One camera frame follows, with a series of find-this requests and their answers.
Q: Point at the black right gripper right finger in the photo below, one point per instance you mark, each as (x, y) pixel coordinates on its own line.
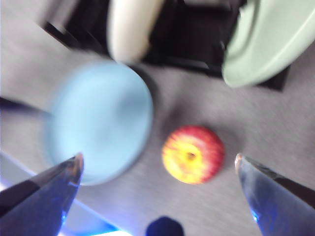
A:
(280, 204)

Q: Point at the green plate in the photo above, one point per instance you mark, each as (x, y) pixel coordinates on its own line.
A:
(265, 41)

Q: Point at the red yellow apple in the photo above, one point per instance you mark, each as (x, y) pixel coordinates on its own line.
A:
(193, 155)

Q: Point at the blue plate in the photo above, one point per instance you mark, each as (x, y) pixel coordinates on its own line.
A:
(98, 118)

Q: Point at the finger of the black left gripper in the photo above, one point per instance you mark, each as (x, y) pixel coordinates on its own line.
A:
(22, 107)

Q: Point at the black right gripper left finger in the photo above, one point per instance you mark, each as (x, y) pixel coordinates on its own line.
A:
(39, 206)

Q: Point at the black plate rack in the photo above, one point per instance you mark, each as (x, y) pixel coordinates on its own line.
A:
(187, 37)

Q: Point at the white plate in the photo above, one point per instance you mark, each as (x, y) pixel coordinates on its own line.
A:
(133, 29)

